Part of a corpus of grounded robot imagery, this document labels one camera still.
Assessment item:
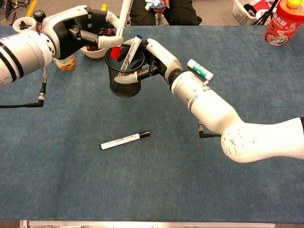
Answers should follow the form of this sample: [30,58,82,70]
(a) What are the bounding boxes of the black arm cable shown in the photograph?
[198,121,223,139]
[0,67,48,109]

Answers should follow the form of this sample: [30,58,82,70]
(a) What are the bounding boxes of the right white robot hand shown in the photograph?
[114,38,183,85]

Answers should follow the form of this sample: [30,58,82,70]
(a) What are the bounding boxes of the tangle of black cables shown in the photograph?
[0,0,30,24]

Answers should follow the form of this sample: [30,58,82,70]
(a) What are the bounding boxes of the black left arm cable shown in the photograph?
[0,67,48,109]

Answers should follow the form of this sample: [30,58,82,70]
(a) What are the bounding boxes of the black tripod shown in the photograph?
[255,0,280,26]

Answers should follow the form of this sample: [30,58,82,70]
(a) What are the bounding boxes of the dark red grape bunch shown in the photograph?
[86,28,117,52]

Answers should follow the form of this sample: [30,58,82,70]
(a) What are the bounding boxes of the seated person black trousers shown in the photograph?
[129,0,202,26]

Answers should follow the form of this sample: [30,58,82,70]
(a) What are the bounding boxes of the amber tea bottle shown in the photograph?
[32,10,77,71]

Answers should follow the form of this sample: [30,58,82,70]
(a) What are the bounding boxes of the black mesh pen holder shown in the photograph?
[104,46,146,98]

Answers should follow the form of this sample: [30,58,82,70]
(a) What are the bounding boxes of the blue cap whiteboard marker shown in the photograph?
[113,34,143,91]

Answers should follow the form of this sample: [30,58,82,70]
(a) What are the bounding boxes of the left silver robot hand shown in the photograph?
[35,6,123,60]

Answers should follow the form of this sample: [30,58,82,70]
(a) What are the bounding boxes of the white plastic basket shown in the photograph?
[232,0,278,26]

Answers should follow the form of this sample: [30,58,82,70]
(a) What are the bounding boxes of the white paper cup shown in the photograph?
[12,16,38,33]

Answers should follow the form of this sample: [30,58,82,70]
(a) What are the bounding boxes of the blue white puzzle toy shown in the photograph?
[145,0,167,10]

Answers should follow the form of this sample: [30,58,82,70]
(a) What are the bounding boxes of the red paper sheet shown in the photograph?
[251,0,271,10]

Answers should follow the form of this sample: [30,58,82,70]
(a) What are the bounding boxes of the metal stool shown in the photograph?
[154,11,167,26]

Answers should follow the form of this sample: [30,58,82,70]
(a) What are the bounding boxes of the red cap whiteboard marker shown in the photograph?
[111,0,133,59]

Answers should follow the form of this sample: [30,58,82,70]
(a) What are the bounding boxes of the dark clips in cup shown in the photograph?
[18,20,33,30]

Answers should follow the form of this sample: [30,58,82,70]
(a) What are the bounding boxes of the white green glue stick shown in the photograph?
[187,58,214,81]

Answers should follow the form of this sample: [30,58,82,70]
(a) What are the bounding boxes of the red snack canister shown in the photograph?
[263,0,304,46]

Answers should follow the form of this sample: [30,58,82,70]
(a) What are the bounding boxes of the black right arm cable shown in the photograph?
[198,121,223,139]

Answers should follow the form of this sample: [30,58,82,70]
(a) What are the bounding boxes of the black cap whiteboard marker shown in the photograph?
[99,130,151,151]

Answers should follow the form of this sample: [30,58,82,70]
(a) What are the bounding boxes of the blue felt table cover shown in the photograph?
[0,25,304,223]

